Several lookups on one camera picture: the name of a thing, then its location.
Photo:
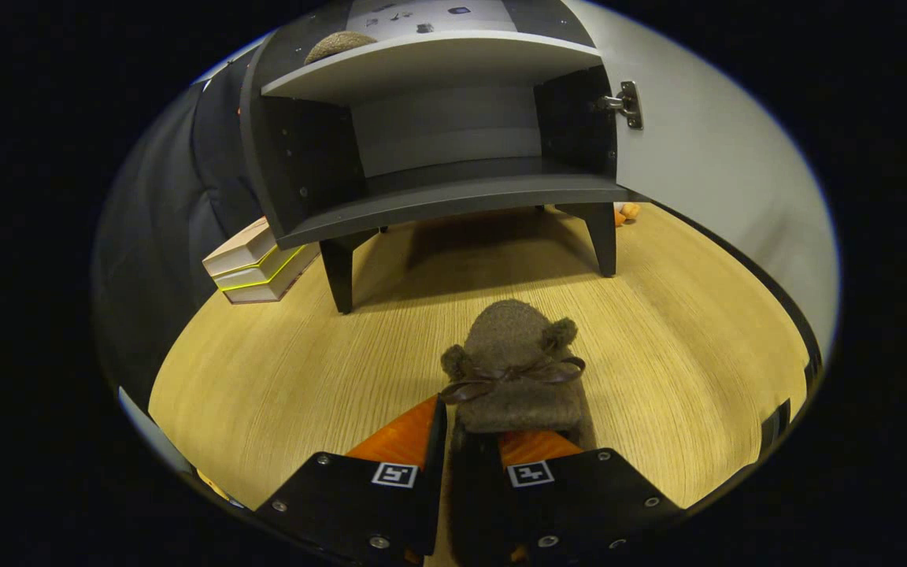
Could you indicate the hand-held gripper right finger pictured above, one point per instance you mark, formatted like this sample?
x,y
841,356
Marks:
x,y
587,504

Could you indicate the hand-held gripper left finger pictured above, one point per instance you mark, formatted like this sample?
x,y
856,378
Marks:
x,y
359,504

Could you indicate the brown bow shoe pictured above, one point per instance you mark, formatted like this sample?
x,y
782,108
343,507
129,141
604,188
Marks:
x,y
512,339
339,46

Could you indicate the grey shoe cabinet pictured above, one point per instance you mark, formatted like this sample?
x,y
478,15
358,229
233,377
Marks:
x,y
453,198

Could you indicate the metal door hinge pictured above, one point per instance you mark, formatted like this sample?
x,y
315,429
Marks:
x,y
628,102

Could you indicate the yellow edged book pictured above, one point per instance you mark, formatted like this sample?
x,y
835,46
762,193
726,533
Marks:
x,y
253,274

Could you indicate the penguin plush toy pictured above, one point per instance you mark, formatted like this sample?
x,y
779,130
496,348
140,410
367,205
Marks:
x,y
625,213

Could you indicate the black backdrop cloth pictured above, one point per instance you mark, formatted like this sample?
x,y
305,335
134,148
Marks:
x,y
154,236

